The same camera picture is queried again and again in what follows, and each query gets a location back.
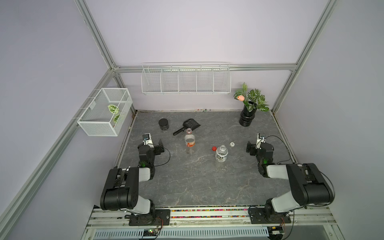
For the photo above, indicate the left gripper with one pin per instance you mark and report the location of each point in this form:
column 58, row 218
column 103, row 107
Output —
column 157, row 148

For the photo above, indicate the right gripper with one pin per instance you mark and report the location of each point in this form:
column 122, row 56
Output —
column 252, row 147

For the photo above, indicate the clear bottle white label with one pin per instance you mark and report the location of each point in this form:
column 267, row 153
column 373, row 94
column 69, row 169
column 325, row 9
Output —
column 221, row 153

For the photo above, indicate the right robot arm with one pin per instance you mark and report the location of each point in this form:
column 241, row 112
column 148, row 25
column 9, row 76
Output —
column 308, row 186

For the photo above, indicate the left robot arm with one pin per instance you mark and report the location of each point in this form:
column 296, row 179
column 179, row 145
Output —
column 121, row 190

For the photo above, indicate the clear bottle red label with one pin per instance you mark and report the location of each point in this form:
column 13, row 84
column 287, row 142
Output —
column 190, row 139

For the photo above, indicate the black round jar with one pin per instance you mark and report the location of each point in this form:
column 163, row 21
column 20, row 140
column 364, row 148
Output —
column 164, row 124

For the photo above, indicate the black vase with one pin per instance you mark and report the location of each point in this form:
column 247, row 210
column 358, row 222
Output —
column 246, row 117

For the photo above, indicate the black scoop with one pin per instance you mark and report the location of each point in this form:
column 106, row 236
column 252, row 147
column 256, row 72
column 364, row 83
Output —
column 188, row 124

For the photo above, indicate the artificial green plant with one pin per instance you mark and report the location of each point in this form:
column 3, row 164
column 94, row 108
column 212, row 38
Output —
column 252, row 99

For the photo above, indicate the green leaf in basket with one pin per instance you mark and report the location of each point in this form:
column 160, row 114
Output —
column 113, row 109

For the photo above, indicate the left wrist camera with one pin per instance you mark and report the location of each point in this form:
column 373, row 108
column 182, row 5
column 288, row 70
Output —
column 147, row 139

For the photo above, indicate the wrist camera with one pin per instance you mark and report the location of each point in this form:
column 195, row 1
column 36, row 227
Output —
column 261, row 138
column 147, row 139

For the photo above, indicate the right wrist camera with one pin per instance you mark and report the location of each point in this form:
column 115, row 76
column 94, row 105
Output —
column 261, row 138

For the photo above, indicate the white wire basket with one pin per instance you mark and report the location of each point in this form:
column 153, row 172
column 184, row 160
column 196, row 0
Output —
column 97, row 121

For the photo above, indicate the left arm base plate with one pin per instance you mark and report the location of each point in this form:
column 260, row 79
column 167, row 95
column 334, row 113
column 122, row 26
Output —
column 149, row 217

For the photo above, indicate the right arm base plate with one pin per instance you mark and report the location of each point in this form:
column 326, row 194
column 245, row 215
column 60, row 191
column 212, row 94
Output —
column 262, row 216

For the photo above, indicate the long white wire shelf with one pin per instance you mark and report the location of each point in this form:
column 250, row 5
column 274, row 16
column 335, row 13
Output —
column 193, row 78

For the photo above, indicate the aluminium front rail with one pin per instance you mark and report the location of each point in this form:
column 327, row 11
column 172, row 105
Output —
column 214, row 223

